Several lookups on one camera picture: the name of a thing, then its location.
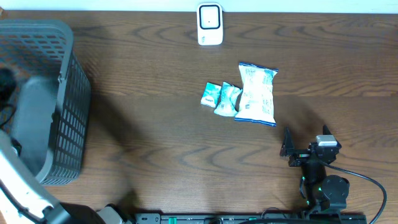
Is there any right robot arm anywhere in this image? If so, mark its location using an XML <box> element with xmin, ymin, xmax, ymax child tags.
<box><xmin>280</xmin><ymin>126</ymin><xmax>349</xmax><ymax>218</ymax></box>

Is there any white barcode scanner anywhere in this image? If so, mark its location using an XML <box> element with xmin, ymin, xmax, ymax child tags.
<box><xmin>197</xmin><ymin>2</ymin><xmax>223</xmax><ymax>45</ymax></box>

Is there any teal white packet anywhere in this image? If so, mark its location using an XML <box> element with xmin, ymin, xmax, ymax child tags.
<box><xmin>214</xmin><ymin>82</ymin><xmax>242</xmax><ymax>117</ymax></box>

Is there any white blue snack bag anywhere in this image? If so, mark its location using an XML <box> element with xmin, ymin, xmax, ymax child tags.
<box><xmin>234</xmin><ymin>62</ymin><xmax>279</xmax><ymax>127</ymax></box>

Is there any grey plastic basket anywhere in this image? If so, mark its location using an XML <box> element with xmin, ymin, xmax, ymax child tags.
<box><xmin>1</xmin><ymin>19</ymin><xmax>91</xmax><ymax>185</ymax></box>

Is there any green white small box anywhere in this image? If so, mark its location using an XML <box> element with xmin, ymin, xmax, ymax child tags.
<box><xmin>200</xmin><ymin>83</ymin><xmax>221</xmax><ymax>108</ymax></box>

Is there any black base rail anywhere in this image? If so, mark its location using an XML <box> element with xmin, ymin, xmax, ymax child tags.
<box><xmin>134</xmin><ymin>211</ymin><xmax>367</xmax><ymax>224</ymax></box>

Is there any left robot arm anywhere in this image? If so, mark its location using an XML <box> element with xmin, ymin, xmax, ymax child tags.
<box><xmin>1</xmin><ymin>68</ymin><xmax>136</xmax><ymax>223</ymax></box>

